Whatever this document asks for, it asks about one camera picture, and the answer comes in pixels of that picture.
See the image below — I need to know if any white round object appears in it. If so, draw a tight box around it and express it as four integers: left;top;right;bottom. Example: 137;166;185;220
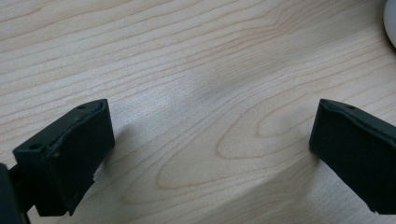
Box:
383;0;396;49

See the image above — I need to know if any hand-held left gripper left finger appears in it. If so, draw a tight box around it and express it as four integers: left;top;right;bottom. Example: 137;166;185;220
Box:
12;98;116;217

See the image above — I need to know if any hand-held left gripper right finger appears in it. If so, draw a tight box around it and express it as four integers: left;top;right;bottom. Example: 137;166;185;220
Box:
308;98;396;216

